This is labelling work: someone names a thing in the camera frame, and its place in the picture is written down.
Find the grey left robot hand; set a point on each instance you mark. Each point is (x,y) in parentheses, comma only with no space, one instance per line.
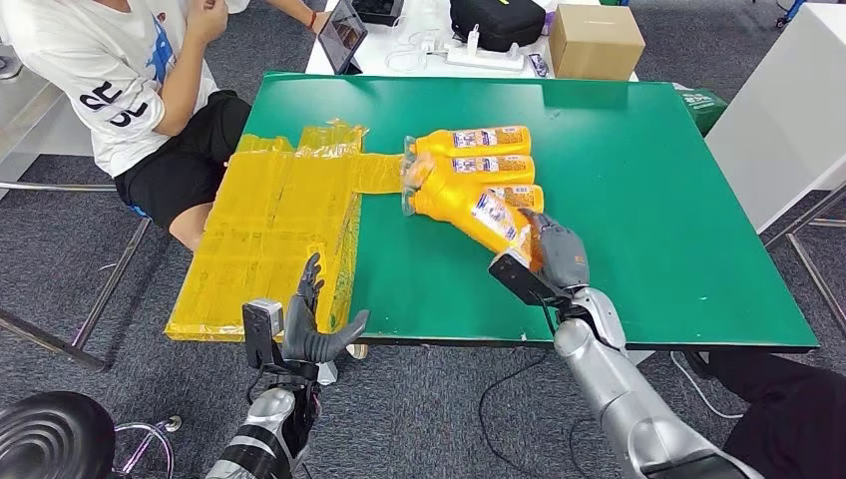
(304,330)

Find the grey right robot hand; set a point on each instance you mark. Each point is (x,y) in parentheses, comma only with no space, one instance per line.
(565,261)

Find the orange detergent bottle clear cap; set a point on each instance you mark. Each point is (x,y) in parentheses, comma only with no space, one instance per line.
(476,178)
(436,142)
(529,198)
(456,211)

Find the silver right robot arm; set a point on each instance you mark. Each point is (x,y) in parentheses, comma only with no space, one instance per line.
(615,383)

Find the white table leg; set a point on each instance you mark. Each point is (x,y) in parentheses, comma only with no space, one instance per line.
(641,357)
(327,373)

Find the yellow taped cardboard board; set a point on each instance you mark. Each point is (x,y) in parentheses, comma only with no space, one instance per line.
(264,231)

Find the small purple packet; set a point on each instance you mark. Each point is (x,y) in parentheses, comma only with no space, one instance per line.
(539,65)

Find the green bin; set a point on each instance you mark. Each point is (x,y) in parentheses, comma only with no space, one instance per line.
(700,106)

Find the white power strip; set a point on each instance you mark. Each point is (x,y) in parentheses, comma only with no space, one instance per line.
(486,59)

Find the brown cardboard box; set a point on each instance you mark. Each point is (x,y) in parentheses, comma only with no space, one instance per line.
(595,43)

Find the black zip bag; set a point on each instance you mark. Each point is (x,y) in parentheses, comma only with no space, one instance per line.
(496,20)

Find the white side table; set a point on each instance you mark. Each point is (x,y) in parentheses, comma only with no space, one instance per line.
(786,112)

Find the black round stool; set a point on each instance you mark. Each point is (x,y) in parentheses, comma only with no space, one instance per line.
(53,436)

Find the white desk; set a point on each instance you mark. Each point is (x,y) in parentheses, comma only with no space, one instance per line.
(436,13)

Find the person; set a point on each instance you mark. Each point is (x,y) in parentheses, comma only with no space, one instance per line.
(793,423)
(99,73)

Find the black tablet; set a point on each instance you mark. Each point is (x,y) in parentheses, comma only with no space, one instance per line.
(340,33)

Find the black case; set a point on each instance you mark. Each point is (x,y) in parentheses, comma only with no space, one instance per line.
(377,10)

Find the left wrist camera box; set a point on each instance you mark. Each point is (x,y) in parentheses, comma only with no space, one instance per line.
(261,330)

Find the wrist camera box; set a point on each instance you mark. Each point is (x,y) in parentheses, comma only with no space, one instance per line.
(261,330)
(522,281)

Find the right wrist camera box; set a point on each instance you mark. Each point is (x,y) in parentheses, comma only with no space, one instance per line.
(522,281)

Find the metal table frame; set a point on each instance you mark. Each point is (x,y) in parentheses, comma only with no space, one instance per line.
(793,243)

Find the metal chair frame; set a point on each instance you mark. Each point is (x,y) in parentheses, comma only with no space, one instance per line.
(59,187)

